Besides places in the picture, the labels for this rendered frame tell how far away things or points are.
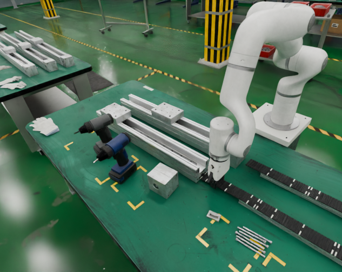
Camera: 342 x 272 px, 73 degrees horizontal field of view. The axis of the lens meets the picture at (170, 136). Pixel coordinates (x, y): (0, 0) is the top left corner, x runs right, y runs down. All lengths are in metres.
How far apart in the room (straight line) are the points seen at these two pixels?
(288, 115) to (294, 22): 0.63
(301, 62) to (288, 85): 0.12
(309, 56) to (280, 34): 0.40
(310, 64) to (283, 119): 0.33
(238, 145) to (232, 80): 0.22
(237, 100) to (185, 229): 0.52
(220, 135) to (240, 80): 0.20
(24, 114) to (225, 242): 2.15
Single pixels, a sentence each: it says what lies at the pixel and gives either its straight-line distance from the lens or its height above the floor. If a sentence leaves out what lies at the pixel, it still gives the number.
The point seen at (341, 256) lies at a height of 0.81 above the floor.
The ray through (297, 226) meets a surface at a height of 0.81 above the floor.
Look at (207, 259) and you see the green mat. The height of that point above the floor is 0.78.
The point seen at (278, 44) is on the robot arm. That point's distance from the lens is 1.05.
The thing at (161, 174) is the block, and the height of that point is 0.87.
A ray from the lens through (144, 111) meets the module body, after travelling 1.45.
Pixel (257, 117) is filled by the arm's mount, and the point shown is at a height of 0.82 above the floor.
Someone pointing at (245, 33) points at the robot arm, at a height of 1.41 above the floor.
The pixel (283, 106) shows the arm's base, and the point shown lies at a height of 0.95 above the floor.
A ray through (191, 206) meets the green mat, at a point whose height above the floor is 0.78.
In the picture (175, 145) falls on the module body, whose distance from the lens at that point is 1.16.
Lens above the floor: 1.61
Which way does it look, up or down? 38 degrees down
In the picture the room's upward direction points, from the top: 5 degrees counter-clockwise
